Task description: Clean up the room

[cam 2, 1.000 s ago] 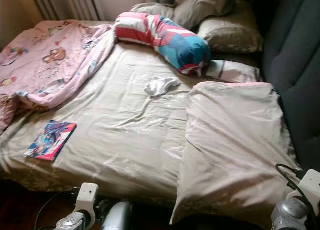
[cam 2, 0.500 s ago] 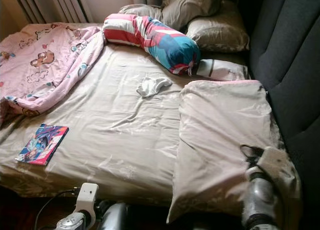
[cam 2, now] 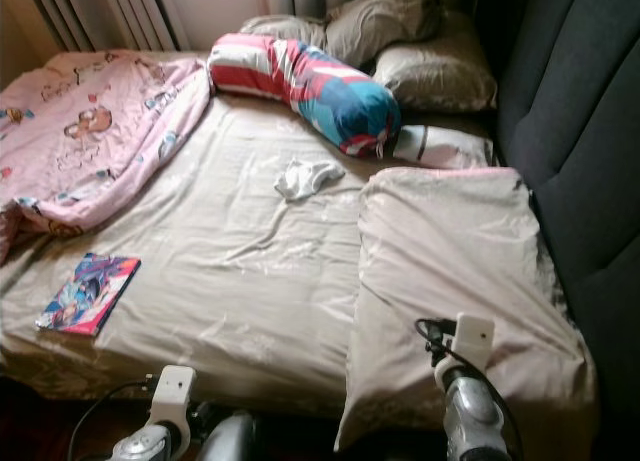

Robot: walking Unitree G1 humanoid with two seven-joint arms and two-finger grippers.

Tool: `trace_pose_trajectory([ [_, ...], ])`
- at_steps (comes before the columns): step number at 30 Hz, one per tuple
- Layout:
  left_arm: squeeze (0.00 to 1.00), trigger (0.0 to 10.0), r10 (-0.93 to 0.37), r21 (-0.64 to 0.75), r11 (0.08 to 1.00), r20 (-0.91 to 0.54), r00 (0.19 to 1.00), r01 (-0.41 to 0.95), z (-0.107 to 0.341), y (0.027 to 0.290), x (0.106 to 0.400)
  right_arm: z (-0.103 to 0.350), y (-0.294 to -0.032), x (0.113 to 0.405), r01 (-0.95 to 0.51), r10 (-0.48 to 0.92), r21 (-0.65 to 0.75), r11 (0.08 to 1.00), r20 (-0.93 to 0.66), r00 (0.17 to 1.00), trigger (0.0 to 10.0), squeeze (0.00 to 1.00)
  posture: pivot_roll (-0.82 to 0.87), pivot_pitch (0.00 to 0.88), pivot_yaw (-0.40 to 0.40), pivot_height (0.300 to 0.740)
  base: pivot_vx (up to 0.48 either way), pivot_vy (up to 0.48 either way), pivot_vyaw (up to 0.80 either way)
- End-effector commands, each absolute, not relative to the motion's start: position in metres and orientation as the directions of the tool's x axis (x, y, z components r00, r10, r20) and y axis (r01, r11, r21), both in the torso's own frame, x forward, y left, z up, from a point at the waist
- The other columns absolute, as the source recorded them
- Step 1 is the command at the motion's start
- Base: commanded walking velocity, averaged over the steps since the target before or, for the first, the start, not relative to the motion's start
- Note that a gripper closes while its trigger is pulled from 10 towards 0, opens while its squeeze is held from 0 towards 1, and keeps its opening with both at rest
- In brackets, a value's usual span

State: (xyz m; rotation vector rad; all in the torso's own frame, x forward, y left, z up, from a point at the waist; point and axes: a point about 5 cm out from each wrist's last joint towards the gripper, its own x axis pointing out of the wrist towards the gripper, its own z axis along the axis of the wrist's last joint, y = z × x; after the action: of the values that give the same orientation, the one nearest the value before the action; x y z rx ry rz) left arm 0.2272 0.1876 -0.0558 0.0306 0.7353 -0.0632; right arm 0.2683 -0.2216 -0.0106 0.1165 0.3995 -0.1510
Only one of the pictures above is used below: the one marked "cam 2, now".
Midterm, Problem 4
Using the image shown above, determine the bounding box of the bed with beige sheet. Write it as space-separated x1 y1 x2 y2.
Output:
0 49 601 422

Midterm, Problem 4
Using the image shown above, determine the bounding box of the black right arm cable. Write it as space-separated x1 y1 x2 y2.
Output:
416 318 526 461

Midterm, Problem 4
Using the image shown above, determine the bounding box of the small white striped pillow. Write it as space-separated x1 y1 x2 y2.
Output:
393 124 496 170

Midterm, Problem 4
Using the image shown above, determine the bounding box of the small flat beige pillow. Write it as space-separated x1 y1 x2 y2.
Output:
238 15 331 48

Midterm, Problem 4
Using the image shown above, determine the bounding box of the colourful comic book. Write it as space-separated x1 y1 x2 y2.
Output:
35 252 142 338

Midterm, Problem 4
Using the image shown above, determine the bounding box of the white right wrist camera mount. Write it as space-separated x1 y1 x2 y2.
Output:
452 313 496 370

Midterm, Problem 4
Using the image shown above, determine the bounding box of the beige leaf print pillow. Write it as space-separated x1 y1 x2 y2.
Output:
372 11 499 114

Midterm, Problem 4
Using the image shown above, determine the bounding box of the pink white blue bolster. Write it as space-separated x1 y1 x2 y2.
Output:
208 33 403 160

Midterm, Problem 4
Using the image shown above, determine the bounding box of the dark grey padded headboard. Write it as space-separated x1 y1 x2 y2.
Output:
470 0 640 461

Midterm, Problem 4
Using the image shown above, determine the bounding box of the folded beige duvet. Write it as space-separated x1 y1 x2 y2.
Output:
335 166 601 457

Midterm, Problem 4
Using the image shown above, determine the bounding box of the pink cartoon print blanket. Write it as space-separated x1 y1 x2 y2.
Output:
0 49 211 267

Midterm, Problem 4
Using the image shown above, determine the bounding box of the large crumpled beige pillow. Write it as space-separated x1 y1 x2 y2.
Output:
325 0 446 67

